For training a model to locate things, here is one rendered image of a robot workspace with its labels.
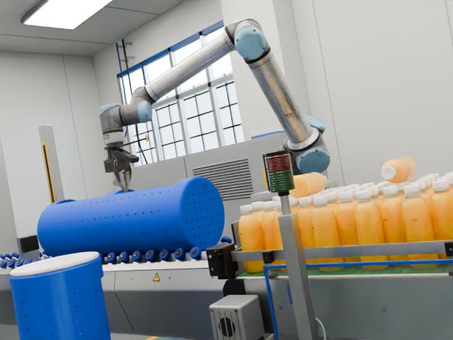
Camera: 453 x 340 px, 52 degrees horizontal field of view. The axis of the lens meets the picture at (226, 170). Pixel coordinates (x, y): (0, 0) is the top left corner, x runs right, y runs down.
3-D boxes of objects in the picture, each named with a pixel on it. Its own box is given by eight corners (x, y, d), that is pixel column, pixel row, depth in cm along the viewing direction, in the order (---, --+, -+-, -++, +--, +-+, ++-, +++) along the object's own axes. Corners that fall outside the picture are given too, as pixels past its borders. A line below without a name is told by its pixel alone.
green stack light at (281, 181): (278, 190, 121) (274, 172, 121) (300, 187, 118) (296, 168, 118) (265, 193, 116) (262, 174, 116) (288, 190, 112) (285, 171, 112)
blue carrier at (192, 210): (89, 253, 237) (82, 197, 238) (230, 243, 188) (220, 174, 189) (40, 265, 213) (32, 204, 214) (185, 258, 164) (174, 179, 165)
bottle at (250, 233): (258, 265, 155) (249, 210, 155) (272, 266, 149) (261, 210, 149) (241, 270, 151) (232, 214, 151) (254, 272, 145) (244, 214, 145)
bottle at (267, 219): (275, 269, 145) (265, 210, 145) (264, 266, 151) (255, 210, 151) (294, 264, 147) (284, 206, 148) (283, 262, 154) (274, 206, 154)
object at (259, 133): (259, 139, 373) (258, 130, 373) (285, 134, 358) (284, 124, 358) (251, 140, 364) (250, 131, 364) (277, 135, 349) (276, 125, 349)
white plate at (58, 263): (63, 268, 135) (63, 272, 135) (114, 247, 161) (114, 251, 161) (-11, 276, 144) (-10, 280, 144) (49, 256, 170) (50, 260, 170)
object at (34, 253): (38, 262, 248) (34, 233, 248) (42, 262, 246) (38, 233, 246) (21, 267, 239) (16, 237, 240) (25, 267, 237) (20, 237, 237)
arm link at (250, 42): (329, 150, 222) (257, 10, 184) (337, 170, 207) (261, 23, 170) (300, 163, 225) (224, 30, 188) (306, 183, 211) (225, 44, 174)
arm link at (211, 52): (250, 5, 194) (127, 90, 214) (253, 13, 184) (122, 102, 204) (265, 28, 200) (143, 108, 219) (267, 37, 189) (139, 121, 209)
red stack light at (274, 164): (274, 171, 121) (272, 156, 121) (296, 168, 118) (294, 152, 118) (262, 174, 116) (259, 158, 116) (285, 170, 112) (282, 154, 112)
